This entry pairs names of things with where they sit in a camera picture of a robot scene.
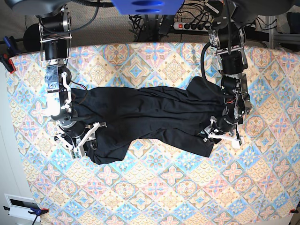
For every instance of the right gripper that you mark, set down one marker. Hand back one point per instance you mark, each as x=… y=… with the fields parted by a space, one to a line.
x=78 y=137

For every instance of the white wall outlet box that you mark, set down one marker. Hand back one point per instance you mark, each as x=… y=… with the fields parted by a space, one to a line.
x=19 y=207

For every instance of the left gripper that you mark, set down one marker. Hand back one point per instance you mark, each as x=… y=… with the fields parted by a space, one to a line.
x=222 y=129

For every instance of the black t-shirt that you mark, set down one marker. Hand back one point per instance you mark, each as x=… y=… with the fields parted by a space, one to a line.
x=174 y=116

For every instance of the red table clamp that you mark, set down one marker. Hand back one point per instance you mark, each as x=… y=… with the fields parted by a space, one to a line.
x=7 y=62

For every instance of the white power strip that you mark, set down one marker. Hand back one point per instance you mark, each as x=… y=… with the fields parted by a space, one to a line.
x=191 y=28

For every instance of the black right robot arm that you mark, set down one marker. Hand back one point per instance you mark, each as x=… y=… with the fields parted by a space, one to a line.
x=55 y=43

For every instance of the patterned colourful tablecloth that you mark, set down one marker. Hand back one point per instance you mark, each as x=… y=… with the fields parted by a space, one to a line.
x=159 y=184

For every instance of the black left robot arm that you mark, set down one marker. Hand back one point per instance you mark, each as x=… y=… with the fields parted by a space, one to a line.
x=228 y=37

